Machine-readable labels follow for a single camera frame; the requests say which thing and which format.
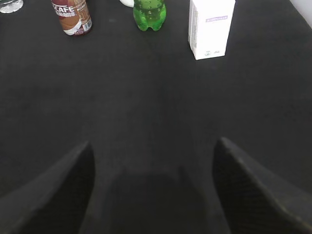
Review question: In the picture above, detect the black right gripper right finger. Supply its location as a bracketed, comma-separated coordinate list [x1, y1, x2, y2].
[213, 137, 312, 234]

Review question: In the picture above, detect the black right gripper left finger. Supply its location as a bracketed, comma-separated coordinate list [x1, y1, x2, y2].
[0, 142, 95, 234]

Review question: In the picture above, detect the brown coffee drink bottle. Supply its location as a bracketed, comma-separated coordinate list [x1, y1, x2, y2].
[51, 0, 93, 36]

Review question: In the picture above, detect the green sprite bottle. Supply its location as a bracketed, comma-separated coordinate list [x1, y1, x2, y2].
[133, 0, 166, 31]

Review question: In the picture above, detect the white cup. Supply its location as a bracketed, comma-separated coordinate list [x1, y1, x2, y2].
[120, 0, 134, 8]

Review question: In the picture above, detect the white carton box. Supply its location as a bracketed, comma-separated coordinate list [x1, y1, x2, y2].
[188, 0, 235, 60]

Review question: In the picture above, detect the clear water bottle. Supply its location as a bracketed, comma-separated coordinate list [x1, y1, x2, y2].
[0, 0, 23, 14]

